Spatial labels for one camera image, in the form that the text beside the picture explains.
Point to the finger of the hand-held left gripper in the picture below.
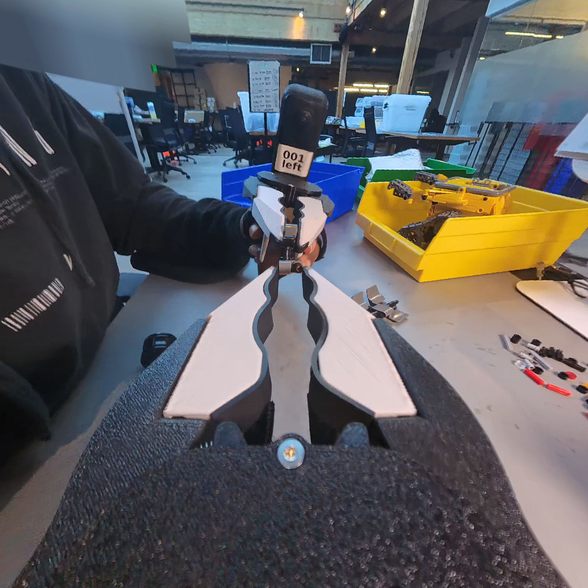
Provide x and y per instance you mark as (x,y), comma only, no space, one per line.
(312,218)
(268,211)

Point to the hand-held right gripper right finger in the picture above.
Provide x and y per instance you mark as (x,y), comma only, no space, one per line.
(358,367)

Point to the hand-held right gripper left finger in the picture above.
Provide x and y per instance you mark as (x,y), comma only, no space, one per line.
(225,367)

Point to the small black grey brick assembly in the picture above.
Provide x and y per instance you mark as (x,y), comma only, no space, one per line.
(289,266)

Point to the black toy wheel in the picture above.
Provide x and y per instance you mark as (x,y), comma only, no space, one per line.
(158,349)

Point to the person's left forearm black sleeve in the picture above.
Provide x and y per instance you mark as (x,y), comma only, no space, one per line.
(193,239)

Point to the background wooden desk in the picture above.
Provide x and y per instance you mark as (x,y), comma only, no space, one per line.
(432,136)

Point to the person's left hand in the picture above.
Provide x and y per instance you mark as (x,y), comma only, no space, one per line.
(310,255)

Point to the blue plastic bin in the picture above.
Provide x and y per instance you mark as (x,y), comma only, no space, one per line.
(340,183)

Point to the whiteboard sign on stand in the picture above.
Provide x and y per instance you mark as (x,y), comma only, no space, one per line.
(264,87)

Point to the clear plastic storage tub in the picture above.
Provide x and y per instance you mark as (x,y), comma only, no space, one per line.
(248,115)

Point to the grey panel brick assembly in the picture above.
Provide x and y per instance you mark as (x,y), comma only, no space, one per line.
(381,307)

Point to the black office chair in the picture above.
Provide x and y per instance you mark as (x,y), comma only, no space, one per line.
(370,128)
(165,142)

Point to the dark metal rod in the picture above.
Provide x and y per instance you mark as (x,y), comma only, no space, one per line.
(390,304)

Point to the green plastic bin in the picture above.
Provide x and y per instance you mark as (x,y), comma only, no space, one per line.
(399,175)

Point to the bubble wrap sheet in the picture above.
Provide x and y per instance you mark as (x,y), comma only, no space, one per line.
(395,160)

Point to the white storage box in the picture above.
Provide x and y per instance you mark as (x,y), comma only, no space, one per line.
(406,112)

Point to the grey office chair seat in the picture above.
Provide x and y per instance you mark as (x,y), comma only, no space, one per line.
(133,285)

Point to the yellow toy robot model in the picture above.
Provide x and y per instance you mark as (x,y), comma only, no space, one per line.
(464,197)

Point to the yellow plastic bin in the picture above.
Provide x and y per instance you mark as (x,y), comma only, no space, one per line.
(496,257)

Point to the pile of small toy bricks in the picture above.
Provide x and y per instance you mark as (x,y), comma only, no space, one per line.
(546,363)

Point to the white book stand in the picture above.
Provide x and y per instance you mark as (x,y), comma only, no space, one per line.
(551,298)

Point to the white dry-erase board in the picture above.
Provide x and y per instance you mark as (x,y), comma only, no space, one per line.
(92,92)

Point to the person's black printed hoodie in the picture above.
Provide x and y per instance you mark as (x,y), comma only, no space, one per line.
(55,229)

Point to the red and blue stacked bins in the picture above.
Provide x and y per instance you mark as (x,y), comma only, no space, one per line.
(551,156)

